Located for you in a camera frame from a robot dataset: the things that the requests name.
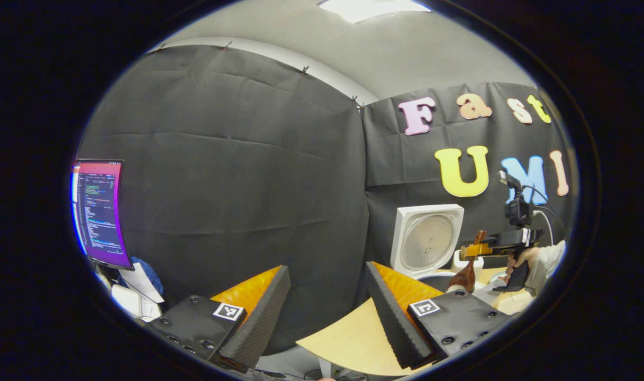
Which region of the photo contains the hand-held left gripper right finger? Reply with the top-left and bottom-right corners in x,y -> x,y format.
364,261 -> 513,370

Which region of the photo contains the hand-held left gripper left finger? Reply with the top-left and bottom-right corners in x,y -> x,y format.
147,265 -> 292,371

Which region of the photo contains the brown wooden spoon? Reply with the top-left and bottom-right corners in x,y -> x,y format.
449,230 -> 487,293

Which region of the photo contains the white rice cooker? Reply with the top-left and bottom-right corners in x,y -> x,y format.
389,204 -> 492,297

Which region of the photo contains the blue cloth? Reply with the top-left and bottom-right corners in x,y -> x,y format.
118,257 -> 164,297

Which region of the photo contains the white paper sheet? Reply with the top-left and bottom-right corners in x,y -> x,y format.
120,263 -> 165,303

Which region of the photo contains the white box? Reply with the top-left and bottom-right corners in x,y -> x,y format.
110,284 -> 161,321

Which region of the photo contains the computer monitor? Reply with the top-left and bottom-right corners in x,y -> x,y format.
70,159 -> 134,270

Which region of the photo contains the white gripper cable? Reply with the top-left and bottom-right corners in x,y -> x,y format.
523,185 -> 566,247

